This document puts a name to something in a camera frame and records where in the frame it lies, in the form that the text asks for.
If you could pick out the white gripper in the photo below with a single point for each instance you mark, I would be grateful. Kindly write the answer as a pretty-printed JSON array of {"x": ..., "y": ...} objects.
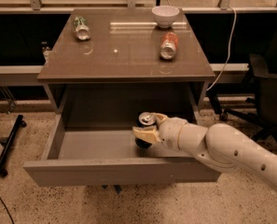
[{"x": 171, "y": 133}]

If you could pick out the green soda can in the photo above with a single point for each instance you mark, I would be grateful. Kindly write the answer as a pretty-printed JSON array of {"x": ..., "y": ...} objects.
[{"x": 81, "y": 28}]

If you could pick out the white bowl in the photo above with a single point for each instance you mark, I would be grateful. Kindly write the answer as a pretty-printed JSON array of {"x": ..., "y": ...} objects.
[{"x": 165, "y": 16}]

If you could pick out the black office chair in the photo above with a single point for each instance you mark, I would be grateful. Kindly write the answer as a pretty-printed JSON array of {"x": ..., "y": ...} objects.
[{"x": 263, "y": 72}]

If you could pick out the orange soda can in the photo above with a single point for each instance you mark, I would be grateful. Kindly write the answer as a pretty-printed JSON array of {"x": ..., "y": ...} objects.
[{"x": 169, "y": 45}]

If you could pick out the black stand leg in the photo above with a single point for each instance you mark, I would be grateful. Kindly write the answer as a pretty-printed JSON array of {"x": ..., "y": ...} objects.
[{"x": 19, "y": 122}]

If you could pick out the grey open top drawer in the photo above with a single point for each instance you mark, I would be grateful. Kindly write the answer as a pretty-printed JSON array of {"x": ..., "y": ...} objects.
[{"x": 91, "y": 142}]

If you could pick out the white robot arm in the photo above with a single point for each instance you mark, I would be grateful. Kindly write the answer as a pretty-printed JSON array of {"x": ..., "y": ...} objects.
[{"x": 220, "y": 147}]

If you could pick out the blue pepsi can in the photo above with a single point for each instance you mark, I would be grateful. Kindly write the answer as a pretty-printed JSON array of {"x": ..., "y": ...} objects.
[{"x": 145, "y": 119}]

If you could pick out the grey cabinet with glossy top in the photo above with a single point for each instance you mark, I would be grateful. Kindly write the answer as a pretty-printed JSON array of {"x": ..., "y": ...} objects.
[{"x": 124, "y": 47}]

